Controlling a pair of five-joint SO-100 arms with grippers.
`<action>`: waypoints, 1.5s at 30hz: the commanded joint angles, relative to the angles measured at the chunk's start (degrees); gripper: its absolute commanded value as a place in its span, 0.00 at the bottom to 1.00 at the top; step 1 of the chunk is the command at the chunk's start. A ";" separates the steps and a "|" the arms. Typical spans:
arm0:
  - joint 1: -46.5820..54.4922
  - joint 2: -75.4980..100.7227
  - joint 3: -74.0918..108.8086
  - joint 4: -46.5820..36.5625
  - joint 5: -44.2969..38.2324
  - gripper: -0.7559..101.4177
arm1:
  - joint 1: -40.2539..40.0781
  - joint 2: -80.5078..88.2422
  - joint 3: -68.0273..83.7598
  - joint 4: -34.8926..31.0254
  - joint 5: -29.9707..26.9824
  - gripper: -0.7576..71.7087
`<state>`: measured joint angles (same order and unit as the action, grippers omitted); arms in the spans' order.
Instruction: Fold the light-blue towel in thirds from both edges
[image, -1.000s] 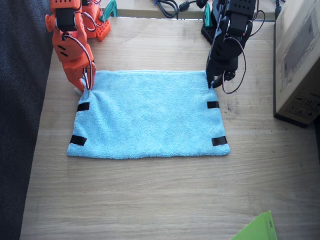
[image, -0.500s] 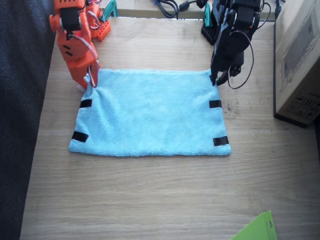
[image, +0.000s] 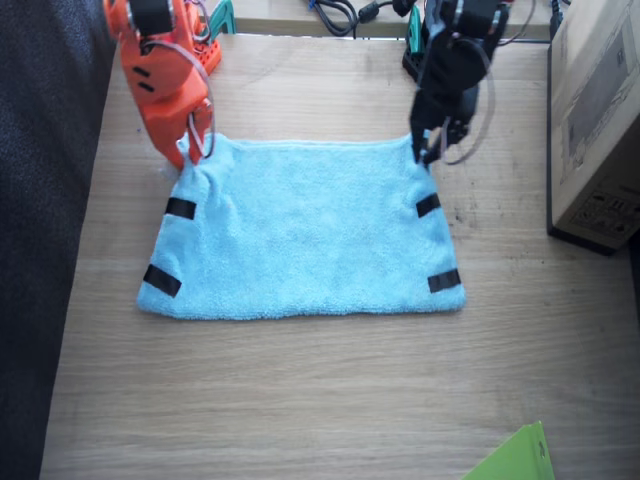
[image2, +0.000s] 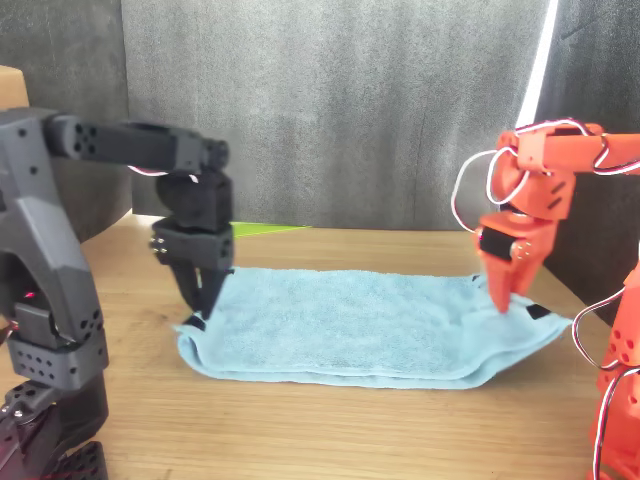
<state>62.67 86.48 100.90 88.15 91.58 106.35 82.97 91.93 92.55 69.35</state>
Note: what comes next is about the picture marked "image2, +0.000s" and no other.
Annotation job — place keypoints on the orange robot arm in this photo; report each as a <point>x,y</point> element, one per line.
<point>550,150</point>

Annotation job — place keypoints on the brown cardboard box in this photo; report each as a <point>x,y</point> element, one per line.
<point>11,87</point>

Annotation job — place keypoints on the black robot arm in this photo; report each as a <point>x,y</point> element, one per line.
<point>45,240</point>

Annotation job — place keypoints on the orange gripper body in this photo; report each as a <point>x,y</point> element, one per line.
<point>530,232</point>

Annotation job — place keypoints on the dark grey felt panel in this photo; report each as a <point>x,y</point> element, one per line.
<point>60,50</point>
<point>600,65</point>

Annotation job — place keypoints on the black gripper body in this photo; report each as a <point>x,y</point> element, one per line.
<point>200,247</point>

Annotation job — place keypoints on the black tape strip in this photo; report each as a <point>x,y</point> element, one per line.
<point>538,312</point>
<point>196,323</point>

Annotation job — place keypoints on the light blue towel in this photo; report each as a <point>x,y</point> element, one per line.
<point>350,325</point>

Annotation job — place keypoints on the grey felt backdrop panel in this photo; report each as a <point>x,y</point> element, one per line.
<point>325,110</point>

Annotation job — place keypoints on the green plastic sheet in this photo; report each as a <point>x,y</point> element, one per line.
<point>260,230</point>

